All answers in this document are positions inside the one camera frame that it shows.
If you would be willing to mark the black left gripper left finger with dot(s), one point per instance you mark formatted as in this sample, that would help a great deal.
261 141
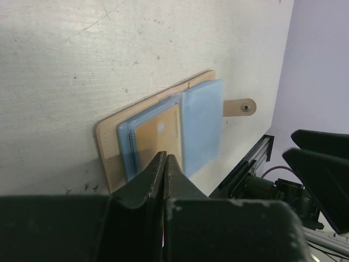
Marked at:
126 225

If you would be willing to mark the gold credit card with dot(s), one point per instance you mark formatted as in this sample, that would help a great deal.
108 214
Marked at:
160 132

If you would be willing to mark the beige leather card holder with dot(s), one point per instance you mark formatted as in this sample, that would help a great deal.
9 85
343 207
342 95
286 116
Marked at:
189 120

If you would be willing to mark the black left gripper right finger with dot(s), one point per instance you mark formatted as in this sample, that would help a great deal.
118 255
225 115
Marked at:
198 228

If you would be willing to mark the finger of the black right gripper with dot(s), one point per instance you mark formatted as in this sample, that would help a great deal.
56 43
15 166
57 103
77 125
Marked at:
326 179
332 144

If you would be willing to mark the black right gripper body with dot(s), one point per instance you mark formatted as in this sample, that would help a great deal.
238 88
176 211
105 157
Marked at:
294 194

